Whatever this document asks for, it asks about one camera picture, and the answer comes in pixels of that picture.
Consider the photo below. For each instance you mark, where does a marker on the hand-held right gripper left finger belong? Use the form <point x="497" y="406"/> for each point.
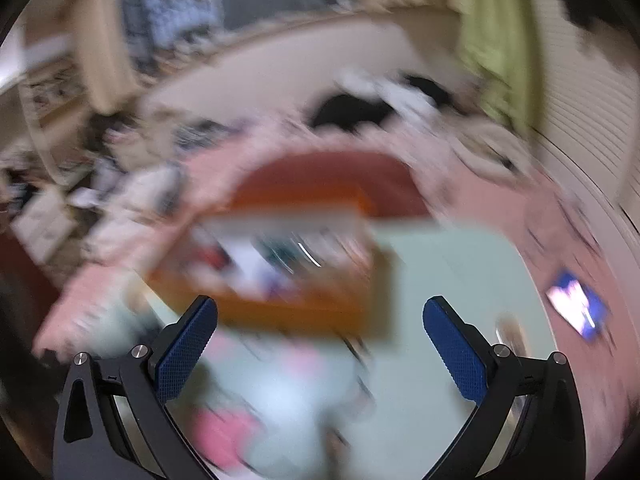
<point x="185" y="350"/>

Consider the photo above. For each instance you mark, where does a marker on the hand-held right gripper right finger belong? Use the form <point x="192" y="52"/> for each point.
<point x="457" y="355"/>

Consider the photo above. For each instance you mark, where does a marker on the orange cardboard box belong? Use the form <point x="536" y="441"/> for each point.
<point x="300" y="310"/>

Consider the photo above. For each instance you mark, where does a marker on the mint green desktop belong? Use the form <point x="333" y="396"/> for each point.
<point x="450" y="270"/>

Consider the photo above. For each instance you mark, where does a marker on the phone with lit screen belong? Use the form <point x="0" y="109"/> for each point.
<point x="577" y="305"/>

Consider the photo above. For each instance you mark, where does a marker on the white bundled blanket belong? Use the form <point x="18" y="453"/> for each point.
<point x="140" y="200"/>

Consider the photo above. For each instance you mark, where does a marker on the pink floral blanket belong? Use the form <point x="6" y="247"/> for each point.
<point x="480" y="195"/>

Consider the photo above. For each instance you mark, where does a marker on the dark red pillow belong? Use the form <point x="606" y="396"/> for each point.
<point x="330" y="175"/>

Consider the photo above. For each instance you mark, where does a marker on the white louvered closet door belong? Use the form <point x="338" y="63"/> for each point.
<point x="590" y="135"/>

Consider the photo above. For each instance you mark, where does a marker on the black clothing pile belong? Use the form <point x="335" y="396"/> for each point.
<point x="350" y="110"/>

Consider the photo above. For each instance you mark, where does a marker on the light green hanging cloth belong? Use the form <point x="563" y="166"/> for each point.
<point x="492" y="45"/>

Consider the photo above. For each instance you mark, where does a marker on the blue patterned cloth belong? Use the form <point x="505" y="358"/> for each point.
<point x="170" y="5"/>

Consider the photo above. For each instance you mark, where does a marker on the black hanging garment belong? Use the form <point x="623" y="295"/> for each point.
<point x="600" y="5"/>

